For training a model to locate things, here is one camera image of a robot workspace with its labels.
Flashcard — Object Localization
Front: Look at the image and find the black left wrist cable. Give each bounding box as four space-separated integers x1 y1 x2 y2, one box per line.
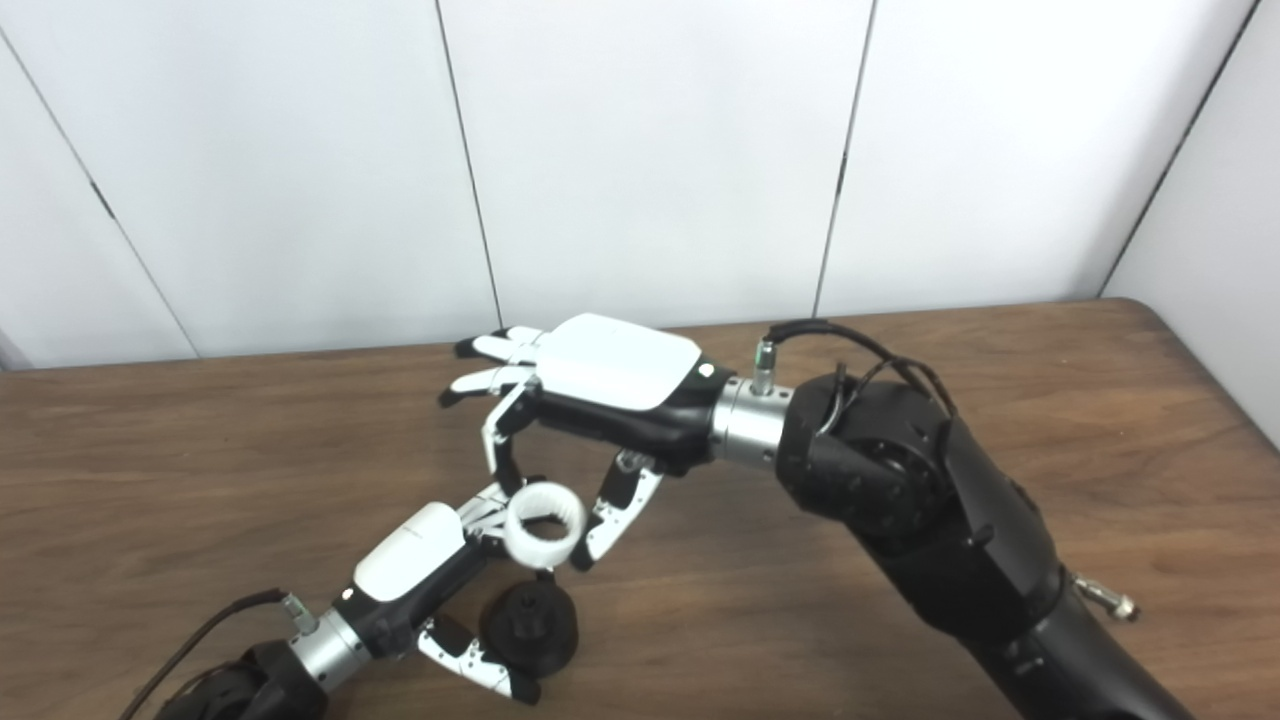
118 588 319 720

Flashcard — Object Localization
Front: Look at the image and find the round black plastic part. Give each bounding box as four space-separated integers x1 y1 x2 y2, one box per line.
482 578 580 681

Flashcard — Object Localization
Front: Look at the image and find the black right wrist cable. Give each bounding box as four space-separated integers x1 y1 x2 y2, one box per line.
752 319 959 431

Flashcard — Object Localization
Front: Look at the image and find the white toothed plastic ring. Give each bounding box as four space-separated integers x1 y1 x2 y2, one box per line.
505 481 587 572

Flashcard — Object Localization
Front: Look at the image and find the white and black right hand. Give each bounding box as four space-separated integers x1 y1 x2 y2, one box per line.
438 313 736 573

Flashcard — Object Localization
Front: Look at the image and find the white and black left hand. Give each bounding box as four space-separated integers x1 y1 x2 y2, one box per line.
340 483 546 706

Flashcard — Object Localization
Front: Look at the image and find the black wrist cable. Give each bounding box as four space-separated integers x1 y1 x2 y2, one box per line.
752 319 959 431
118 588 319 720

